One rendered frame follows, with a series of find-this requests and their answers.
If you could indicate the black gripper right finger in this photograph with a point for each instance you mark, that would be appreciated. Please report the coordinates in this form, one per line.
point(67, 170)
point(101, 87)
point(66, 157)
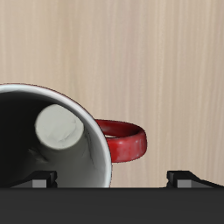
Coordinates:
point(182, 178)

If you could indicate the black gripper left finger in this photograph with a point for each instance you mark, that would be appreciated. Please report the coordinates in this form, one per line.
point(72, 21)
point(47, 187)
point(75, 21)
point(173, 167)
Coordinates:
point(43, 178)

